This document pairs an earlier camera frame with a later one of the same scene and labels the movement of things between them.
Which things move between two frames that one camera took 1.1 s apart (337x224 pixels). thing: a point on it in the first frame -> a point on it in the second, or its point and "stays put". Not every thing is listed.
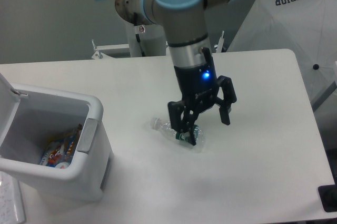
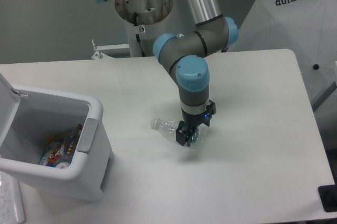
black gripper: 199,88 -> 192,121
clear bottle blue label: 62,165 stays put
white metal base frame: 100,54 stays put
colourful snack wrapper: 60,150 stays put
